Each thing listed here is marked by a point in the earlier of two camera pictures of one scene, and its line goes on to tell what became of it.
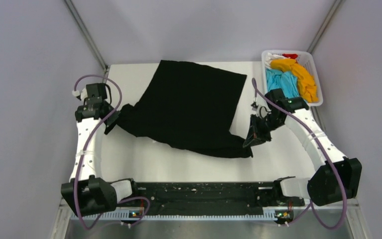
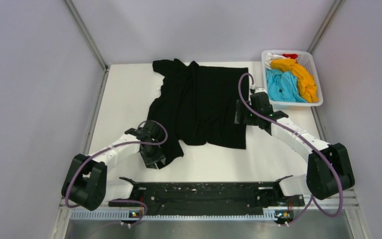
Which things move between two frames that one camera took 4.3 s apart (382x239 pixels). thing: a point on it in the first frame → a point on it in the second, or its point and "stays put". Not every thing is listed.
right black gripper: x=257 y=136 → x=240 y=108
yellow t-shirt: x=306 y=83 stays put
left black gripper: x=112 y=118 → x=158 y=156
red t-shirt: x=293 y=56 stays put
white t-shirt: x=270 y=57 stays put
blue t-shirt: x=288 y=82 stays put
